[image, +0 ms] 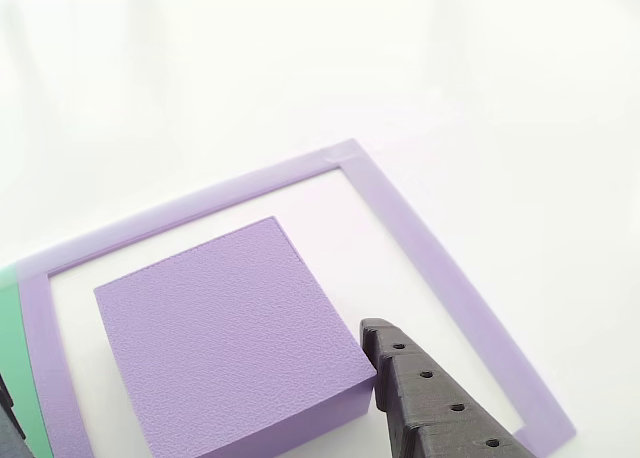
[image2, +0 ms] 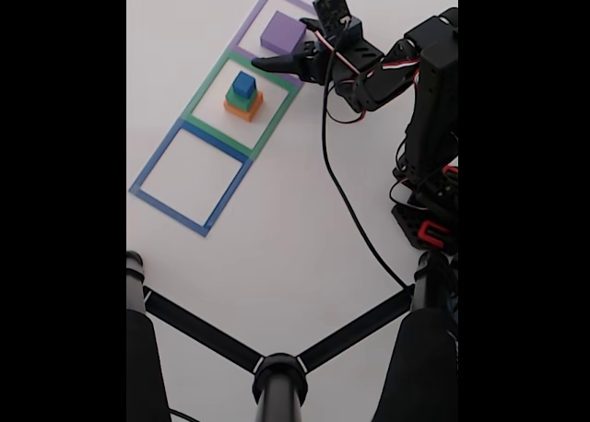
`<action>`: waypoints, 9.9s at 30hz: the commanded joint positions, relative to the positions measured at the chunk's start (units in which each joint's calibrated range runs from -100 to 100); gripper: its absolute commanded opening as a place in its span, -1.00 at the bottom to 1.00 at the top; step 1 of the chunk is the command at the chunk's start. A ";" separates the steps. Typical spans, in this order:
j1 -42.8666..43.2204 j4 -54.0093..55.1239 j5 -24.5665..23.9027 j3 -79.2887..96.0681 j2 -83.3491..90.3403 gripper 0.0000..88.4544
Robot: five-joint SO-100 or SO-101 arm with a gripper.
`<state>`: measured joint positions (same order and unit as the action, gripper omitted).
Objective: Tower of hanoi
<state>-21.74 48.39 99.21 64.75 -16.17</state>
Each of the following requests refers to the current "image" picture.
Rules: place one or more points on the purple square frame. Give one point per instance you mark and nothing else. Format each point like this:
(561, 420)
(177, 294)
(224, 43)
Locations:
(450, 288)

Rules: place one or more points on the green square frame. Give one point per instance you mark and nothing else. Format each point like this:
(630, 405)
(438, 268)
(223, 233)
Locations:
(20, 358)

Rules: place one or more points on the purple block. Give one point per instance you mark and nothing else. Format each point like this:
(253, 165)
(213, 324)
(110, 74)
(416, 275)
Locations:
(225, 328)

